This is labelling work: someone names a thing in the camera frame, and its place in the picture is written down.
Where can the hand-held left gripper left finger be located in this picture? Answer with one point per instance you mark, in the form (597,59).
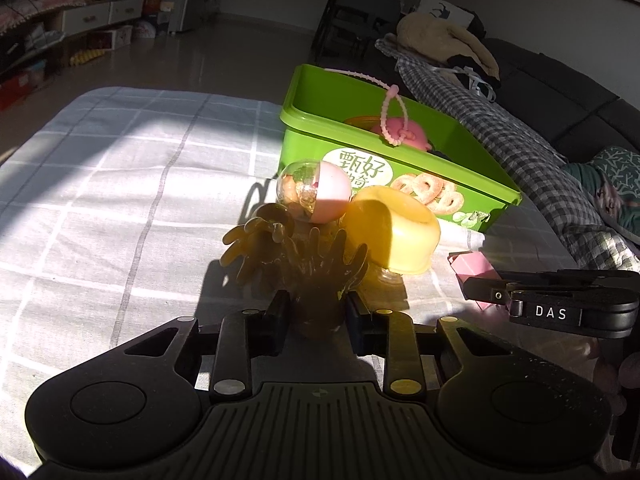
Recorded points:
(280,312)

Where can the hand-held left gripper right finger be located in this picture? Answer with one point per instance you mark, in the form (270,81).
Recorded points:
(356,312)

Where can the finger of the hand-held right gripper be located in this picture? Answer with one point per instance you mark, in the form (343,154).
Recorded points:
(550,281)

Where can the amber toy hand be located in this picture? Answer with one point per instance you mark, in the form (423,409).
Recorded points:
(255,242)
(325,280)

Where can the green plastic box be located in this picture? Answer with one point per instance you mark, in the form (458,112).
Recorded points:
(306,141)

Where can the pink plastic toy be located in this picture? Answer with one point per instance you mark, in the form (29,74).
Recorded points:
(407,134)

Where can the orange toy plate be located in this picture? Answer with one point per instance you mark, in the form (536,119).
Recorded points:
(358,121)

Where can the person's right hand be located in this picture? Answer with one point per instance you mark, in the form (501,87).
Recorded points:
(565,347)

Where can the yellow plastic bowl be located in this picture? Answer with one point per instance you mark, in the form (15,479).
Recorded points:
(390,230)

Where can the teal patterned cushion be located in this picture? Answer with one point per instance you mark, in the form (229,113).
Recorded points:
(611,182)

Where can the pink clear capsule ball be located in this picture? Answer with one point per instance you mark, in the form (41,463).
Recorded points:
(330,191)

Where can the grey checked blanket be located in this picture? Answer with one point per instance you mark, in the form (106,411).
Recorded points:
(480,125)

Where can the dark grey sofa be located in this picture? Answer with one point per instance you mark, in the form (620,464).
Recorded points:
(575,95)

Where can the grey checked tablecloth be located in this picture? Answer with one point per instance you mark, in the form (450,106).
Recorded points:
(125,185)

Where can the black garment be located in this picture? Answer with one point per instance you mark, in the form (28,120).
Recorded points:
(470,66)

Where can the white cushion black print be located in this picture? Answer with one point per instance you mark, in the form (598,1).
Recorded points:
(445,10)

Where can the dark chair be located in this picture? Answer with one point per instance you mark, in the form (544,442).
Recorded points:
(360,12)

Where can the white cardboard box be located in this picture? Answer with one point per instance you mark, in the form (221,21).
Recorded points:
(117,37)

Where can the row of yellow bottles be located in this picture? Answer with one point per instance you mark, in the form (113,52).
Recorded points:
(87,56)

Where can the white tv cabinet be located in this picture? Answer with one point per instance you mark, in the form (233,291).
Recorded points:
(95,15)

